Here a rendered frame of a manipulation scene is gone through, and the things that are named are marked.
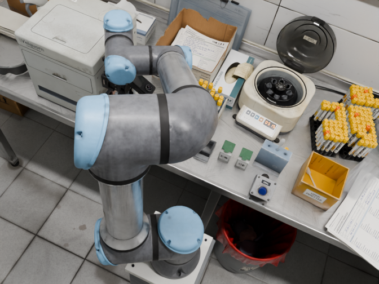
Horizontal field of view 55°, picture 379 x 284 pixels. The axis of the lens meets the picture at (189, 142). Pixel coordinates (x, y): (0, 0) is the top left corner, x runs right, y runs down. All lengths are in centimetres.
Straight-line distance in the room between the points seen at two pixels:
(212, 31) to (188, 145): 107
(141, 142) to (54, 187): 172
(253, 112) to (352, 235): 53
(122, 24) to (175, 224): 52
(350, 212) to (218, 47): 81
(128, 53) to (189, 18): 71
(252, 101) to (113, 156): 87
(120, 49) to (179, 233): 47
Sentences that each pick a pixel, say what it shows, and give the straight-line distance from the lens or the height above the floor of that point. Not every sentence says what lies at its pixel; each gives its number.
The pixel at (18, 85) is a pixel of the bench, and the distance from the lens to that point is 152.
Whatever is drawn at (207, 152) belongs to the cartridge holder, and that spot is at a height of 91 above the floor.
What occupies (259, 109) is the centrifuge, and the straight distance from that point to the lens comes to 136.
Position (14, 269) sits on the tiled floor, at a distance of 214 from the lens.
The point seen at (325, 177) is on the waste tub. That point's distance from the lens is 139.
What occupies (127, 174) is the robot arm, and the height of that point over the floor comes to 145.
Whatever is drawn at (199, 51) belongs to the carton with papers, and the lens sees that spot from 153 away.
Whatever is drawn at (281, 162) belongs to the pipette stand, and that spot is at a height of 95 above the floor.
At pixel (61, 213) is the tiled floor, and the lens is 217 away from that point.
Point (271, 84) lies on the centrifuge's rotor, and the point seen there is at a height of 97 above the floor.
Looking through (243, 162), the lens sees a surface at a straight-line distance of 125.
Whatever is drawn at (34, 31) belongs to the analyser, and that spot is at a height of 117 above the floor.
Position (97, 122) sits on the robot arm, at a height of 154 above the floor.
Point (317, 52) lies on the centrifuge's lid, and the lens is 152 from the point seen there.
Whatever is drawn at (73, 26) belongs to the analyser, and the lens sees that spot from 125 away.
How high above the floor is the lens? 198
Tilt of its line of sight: 57 degrees down
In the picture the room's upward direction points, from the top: 12 degrees clockwise
